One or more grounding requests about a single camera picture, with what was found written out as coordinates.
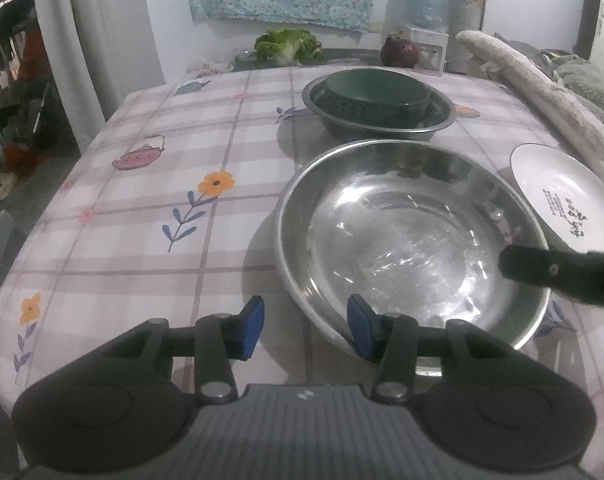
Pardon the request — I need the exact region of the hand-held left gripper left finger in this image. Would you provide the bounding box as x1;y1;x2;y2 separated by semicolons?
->
102;295;265;406

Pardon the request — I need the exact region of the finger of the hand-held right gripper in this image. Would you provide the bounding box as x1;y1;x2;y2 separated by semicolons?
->
498;245;604;313

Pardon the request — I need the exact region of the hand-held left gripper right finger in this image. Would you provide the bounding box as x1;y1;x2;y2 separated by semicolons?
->
347;294;505;405

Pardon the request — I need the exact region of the white printed plate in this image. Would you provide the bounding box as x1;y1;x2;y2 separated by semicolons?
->
510;143;604;256

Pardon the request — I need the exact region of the large steel basin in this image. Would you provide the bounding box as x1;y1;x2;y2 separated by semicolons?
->
273;139;552;378

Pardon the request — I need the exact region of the small steel bowl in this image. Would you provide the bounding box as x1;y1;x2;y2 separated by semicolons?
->
302;71;456;143

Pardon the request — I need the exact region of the green ceramic bowl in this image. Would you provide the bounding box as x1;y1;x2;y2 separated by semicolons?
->
323;69;431;128

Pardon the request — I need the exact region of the floral patterned tablecloth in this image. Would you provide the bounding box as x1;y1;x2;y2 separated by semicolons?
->
0;65;604;461

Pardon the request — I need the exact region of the green fuzzy blanket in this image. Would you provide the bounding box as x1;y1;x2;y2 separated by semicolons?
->
552;50;604;126

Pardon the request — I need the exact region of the white water dispenser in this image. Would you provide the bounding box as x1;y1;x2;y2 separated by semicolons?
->
406;25;450;72

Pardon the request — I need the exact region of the purple cabbage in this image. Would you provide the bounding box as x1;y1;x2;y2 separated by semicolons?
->
381;32;421;67

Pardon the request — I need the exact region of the green lettuce head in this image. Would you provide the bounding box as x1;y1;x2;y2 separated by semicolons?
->
253;29;325;66

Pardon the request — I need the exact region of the metal clothes rack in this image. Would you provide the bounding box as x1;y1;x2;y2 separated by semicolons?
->
0;0;78;201

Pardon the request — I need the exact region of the white curtain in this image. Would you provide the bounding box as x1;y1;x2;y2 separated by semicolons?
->
29;0;165;126

